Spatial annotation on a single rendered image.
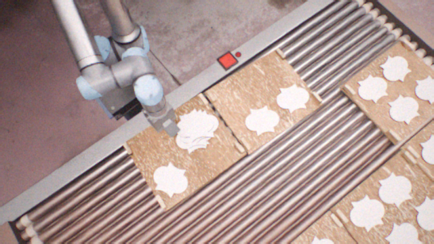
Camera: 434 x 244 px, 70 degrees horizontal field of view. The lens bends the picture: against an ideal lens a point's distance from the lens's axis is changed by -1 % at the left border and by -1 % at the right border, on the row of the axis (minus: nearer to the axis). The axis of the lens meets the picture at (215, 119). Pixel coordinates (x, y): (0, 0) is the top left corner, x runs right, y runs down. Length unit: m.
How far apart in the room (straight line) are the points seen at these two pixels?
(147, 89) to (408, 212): 1.13
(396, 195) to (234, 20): 1.92
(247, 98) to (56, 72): 1.85
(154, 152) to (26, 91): 1.74
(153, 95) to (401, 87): 1.17
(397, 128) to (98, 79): 1.23
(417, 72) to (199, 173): 1.11
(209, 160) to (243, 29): 1.64
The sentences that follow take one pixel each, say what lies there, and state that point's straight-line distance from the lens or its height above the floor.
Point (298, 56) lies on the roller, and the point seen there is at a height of 0.92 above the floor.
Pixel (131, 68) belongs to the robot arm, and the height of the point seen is 1.44.
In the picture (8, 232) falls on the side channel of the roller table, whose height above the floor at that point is 0.95.
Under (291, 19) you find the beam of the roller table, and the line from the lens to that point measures 1.71.
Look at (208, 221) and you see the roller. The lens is 1.33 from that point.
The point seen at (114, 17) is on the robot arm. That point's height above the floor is 1.30.
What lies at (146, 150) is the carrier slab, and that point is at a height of 0.94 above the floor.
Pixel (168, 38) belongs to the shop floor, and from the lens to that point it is 2.75.
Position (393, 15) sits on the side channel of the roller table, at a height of 0.94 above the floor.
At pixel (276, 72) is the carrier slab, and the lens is 1.51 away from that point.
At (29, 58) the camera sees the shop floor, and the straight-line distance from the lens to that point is 3.07.
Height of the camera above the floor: 2.25
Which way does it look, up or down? 70 degrees down
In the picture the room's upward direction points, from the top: 3 degrees counter-clockwise
